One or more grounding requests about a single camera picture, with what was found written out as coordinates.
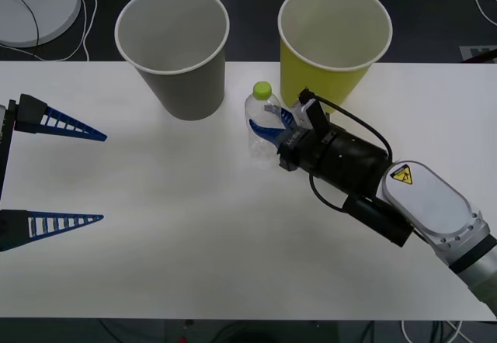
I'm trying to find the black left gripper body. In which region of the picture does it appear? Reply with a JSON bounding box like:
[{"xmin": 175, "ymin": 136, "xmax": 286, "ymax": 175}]
[{"xmin": 0, "ymin": 100, "xmax": 18, "ymax": 203}]

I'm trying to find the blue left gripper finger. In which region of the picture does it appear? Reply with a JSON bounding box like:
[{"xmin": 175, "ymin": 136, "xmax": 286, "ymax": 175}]
[
  {"xmin": 0, "ymin": 210, "xmax": 105, "ymax": 253},
  {"xmin": 14, "ymin": 93, "xmax": 108, "ymax": 143}
]

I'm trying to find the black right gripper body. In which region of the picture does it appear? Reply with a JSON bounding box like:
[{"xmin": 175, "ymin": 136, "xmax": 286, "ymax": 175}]
[{"xmin": 277, "ymin": 124, "xmax": 332, "ymax": 173}]

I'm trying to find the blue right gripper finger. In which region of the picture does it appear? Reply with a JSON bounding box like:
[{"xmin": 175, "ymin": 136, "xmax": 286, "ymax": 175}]
[
  {"xmin": 248, "ymin": 119, "xmax": 290, "ymax": 152},
  {"xmin": 262, "ymin": 104, "xmax": 302, "ymax": 129}
]

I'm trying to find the clear bottle with green cap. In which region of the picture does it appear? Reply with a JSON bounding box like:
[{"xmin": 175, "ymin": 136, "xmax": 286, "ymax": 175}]
[{"xmin": 243, "ymin": 81, "xmax": 287, "ymax": 169}]

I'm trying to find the yellow-green plastic waste bin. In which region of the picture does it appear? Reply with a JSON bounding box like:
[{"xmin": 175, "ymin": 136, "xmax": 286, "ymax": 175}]
[{"xmin": 276, "ymin": 0, "xmax": 393, "ymax": 108}]

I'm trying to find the white round floor stand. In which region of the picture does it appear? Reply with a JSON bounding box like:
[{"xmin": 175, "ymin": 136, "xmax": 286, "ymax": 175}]
[{"xmin": 0, "ymin": 0, "xmax": 82, "ymax": 47}]

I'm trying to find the grey patterned floor marker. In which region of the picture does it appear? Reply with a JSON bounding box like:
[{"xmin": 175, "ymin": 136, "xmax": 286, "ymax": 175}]
[{"xmin": 459, "ymin": 43, "xmax": 497, "ymax": 64}]

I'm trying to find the black cable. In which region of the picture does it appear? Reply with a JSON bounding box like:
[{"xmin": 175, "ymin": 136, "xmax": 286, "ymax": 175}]
[{"xmin": 0, "ymin": 0, "xmax": 40, "ymax": 50}]

